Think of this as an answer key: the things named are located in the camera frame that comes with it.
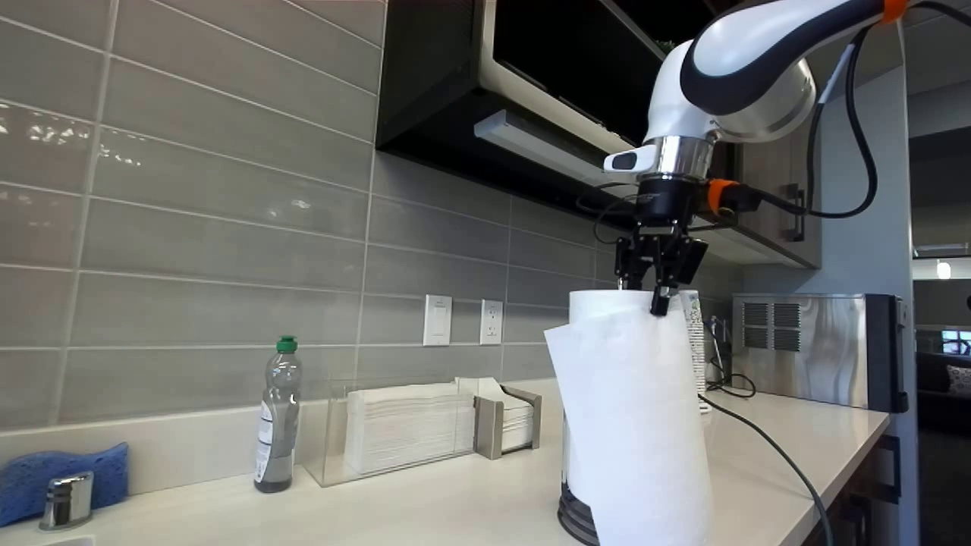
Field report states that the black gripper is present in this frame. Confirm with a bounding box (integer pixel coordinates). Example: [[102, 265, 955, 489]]
[[617, 178, 709, 319]]

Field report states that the white paper towel roll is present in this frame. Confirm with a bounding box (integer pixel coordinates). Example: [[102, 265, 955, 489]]
[[544, 284, 717, 546]]

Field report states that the clear folded towel dispenser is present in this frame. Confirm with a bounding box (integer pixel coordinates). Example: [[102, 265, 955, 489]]
[[299, 379, 479, 490]]

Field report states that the stainless steel appliance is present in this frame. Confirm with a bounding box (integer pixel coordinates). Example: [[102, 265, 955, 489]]
[[728, 292, 907, 415]]

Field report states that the white napkin box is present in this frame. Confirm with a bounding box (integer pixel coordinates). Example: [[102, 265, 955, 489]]
[[453, 377, 540, 456]]

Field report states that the grey napkin holder box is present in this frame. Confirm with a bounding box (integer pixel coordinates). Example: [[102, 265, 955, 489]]
[[471, 388, 544, 460]]

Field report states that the clear bottle green cap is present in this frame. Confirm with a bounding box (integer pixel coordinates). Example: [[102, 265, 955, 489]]
[[252, 335, 303, 498]]

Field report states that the small shiny metal container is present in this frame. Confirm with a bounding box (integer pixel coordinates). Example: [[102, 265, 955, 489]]
[[40, 470, 96, 532]]

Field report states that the blue sponge cloth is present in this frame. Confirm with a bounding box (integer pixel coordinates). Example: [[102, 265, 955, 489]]
[[0, 441, 134, 527]]

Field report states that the wrist mount with orange connectors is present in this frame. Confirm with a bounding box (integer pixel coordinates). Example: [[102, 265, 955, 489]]
[[703, 175, 772, 220]]

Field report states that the white wall power outlet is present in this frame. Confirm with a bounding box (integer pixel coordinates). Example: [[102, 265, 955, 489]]
[[477, 297, 508, 346]]

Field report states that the black cable on counter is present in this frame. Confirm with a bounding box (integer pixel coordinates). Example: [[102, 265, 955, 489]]
[[694, 391, 836, 546]]

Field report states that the dark overhead wall cabinet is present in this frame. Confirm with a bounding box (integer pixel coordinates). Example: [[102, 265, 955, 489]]
[[372, 0, 822, 270]]

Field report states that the white wall light switch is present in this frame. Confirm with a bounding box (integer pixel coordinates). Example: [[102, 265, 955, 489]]
[[418, 292, 455, 348]]

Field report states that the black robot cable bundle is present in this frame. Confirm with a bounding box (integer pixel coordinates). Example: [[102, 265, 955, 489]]
[[761, 0, 971, 220]]

